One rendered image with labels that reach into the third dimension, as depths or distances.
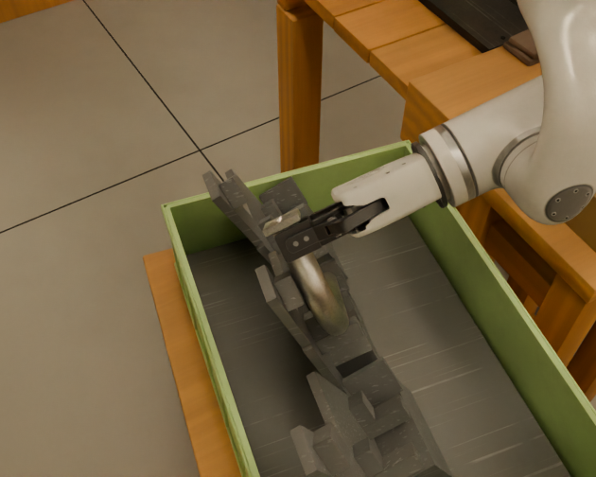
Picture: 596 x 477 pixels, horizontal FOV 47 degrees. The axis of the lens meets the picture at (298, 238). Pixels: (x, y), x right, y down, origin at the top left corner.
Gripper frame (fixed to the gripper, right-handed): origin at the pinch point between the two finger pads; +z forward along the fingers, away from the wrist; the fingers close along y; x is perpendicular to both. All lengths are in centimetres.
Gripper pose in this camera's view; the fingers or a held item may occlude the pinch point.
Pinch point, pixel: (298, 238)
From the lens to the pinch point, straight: 72.4
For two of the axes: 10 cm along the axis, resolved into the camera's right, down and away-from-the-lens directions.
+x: 4.4, 8.9, 1.4
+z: -9.0, 4.3, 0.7
